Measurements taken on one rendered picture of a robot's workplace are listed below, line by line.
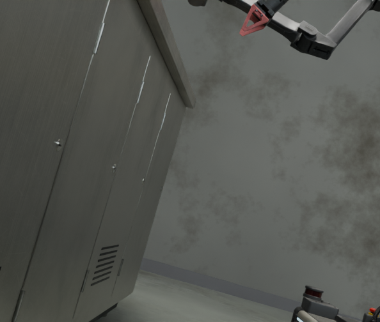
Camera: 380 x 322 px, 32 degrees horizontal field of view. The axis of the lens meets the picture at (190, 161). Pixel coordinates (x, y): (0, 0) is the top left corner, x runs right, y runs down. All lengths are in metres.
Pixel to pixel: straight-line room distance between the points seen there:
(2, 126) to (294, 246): 3.82
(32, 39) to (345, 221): 3.90
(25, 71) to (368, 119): 3.97
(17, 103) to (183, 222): 3.64
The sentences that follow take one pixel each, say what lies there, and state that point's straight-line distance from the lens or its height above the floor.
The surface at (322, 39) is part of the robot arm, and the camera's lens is 2.49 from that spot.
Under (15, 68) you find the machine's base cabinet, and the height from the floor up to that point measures 0.59.
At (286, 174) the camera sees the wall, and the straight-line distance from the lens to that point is 4.58.
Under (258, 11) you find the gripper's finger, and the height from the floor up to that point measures 1.10.
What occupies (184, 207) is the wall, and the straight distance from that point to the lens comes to 4.50.
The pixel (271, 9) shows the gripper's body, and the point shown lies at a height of 1.12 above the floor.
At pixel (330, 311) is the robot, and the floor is 0.27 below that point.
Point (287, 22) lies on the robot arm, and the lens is 2.52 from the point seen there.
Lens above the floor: 0.48
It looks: 4 degrees up
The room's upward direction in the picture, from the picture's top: 16 degrees clockwise
